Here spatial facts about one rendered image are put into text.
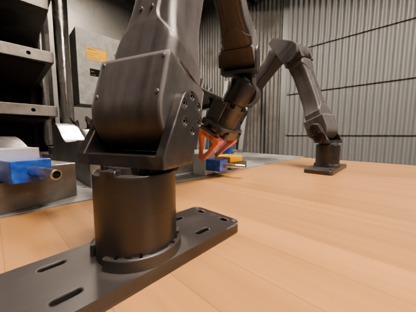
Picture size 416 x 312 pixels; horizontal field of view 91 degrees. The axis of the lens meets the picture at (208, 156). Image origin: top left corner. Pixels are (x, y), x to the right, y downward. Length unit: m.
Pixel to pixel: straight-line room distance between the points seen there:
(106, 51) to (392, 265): 1.44
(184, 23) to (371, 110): 2.20
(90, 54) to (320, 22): 2.11
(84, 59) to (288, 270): 1.35
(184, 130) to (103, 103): 0.07
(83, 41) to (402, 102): 2.33
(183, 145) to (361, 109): 2.24
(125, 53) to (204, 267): 0.18
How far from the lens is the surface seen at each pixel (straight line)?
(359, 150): 2.33
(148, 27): 0.20
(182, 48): 0.18
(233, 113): 0.47
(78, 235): 0.26
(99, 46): 1.45
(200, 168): 0.51
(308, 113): 0.70
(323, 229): 0.27
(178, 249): 0.18
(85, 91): 1.36
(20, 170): 0.34
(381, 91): 2.35
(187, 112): 0.16
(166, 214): 0.16
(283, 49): 0.78
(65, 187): 0.40
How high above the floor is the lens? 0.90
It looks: 6 degrees down
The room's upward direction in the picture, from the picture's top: straight up
